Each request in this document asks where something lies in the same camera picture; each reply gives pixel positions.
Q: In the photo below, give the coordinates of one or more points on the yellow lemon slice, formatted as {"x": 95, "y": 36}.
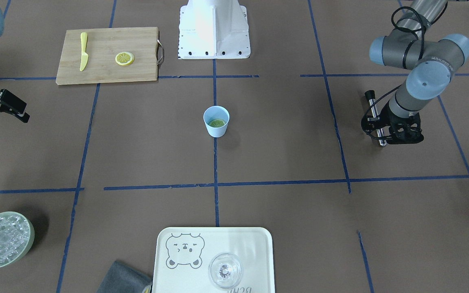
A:
{"x": 217, "y": 123}

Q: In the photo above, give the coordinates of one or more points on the cream bear print tray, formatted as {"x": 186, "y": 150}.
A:
{"x": 183, "y": 255}

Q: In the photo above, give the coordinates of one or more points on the steel muddler with black tip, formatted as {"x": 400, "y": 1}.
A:
{"x": 371, "y": 99}

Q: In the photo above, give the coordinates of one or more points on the green bowl with ice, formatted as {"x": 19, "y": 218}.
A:
{"x": 16, "y": 237}

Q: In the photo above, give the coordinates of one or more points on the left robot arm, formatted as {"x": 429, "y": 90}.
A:
{"x": 431, "y": 66}

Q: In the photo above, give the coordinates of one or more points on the clear glass cup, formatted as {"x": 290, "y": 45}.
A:
{"x": 225, "y": 270}

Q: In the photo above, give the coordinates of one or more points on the dark grey folded cloth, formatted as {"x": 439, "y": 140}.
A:
{"x": 121, "y": 278}

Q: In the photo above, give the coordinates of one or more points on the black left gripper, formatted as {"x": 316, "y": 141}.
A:
{"x": 386, "y": 119}

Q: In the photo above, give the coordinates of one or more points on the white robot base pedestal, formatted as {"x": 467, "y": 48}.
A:
{"x": 213, "y": 29}

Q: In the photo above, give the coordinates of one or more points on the light blue plastic cup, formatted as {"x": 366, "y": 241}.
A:
{"x": 216, "y": 112}

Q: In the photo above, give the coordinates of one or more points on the wooden cutting board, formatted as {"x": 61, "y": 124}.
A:
{"x": 102, "y": 46}

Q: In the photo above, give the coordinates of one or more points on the yellow plastic knife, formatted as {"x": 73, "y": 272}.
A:
{"x": 84, "y": 55}

